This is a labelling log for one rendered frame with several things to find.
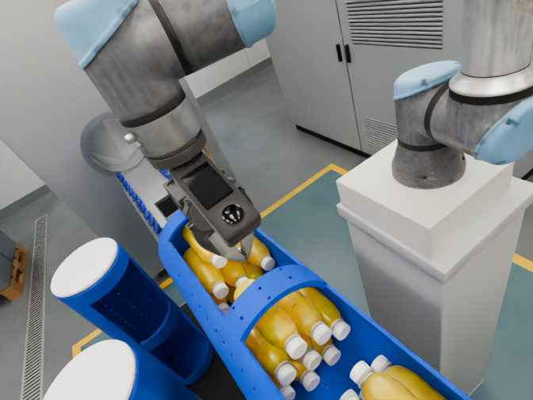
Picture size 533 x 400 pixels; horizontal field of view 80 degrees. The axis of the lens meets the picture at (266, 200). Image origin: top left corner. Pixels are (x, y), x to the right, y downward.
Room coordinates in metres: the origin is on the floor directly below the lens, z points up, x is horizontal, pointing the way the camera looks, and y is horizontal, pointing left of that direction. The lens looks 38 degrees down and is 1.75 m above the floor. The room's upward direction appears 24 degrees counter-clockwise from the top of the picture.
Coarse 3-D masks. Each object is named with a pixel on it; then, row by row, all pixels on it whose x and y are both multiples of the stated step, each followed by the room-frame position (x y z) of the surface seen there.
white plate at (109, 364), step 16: (80, 352) 0.62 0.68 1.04; (96, 352) 0.60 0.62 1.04; (112, 352) 0.57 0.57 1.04; (128, 352) 0.55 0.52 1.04; (64, 368) 0.59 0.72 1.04; (80, 368) 0.57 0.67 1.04; (96, 368) 0.55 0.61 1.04; (112, 368) 0.53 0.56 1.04; (128, 368) 0.50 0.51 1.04; (64, 384) 0.54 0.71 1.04; (80, 384) 0.52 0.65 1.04; (96, 384) 0.50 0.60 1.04; (112, 384) 0.48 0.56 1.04; (128, 384) 0.46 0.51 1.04
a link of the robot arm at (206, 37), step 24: (168, 0) 0.34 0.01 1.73; (192, 0) 0.34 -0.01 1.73; (216, 0) 0.34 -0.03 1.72; (240, 0) 0.34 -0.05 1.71; (264, 0) 0.34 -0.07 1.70; (168, 24) 0.33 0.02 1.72; (192, 24) 0.33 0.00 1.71; (216, 24) 0.33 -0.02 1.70; (240, 24) 0.34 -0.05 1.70; (264, 24) 0.34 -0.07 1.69; (192, 48) 0.33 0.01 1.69; (216, 48) 0.34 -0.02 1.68; (240, 48) 0.35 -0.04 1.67; (192, 72) 0.35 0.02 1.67
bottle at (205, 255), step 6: (186, 228) 0.77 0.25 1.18; (186, 234) 0.75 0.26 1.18; (186, 240) 0.74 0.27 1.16; (192, 240) 0.71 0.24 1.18; (192, 246) 0.70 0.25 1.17; (198, 246) 0.67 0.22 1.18; (198, 252) 0.66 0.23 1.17; (204, 252) 0.64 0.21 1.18; (210, 252) 0.64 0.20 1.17; (204, 258) 0.64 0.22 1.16; (210, 258) 0.62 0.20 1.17
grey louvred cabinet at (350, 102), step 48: (288, 0) 2.71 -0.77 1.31; (336, 0) 2.20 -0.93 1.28; (384, 0) 1.83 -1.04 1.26; (432, 0) 1.55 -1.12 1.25; (288, 48) 2.89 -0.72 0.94; (336, 48) 2.25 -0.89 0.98; (384, 48) 1.87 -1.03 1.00; (432, 48) 1.56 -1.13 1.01; (288, 96) 3.13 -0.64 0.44; (336, 96) 2.39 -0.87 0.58; (384, 96) 1.91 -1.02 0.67; (336, 144) 2.59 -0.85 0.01; (384, 144) 1.94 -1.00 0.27
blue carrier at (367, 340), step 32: (160, 256) 0.74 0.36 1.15; (288, 256) 0.56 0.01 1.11; (192, 288) 0.53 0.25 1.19; (256, 288) 0.41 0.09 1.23; (288, 288) 0.39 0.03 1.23; (320, 288) 0.46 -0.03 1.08; (224, 320) 0.40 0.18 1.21; (256, 320) 0.36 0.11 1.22; (352, 320) 0.37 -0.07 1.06; (224, 352) 0.36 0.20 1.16; (352, 352) 0.33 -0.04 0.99; (384, 352) 0.28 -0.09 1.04; (256, 384) 0.26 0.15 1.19; (320, 384) 0.31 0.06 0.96; (352, 384) 0.28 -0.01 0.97; (448, 384) 0.16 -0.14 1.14
